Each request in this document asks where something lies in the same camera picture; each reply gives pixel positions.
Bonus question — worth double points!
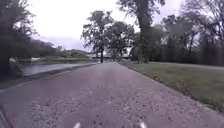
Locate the dark trees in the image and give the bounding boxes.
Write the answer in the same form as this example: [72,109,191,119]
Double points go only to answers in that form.
[0,0,58,80]

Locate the grass strip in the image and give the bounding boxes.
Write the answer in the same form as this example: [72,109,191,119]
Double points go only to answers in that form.
[118,60,224,113]

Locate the thick-trunked tree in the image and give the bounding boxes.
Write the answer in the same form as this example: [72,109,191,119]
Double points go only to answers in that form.
[116,0,167,65]

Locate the grey road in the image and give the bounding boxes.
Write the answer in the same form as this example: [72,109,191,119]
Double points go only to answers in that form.
[21,62,98,77]

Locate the robot's own part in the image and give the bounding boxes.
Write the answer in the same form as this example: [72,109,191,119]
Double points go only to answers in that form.
[73,121,82,128]
[139,121,148,128]

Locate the wood of trees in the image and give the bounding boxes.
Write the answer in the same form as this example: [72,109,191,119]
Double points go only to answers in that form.
[129,0,224,67]

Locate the grassy bank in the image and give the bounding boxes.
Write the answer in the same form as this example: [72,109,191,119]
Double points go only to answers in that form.
[29,49,98,65]

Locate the reddish gravel path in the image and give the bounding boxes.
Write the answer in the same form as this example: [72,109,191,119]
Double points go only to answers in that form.
[0,61,224,128]

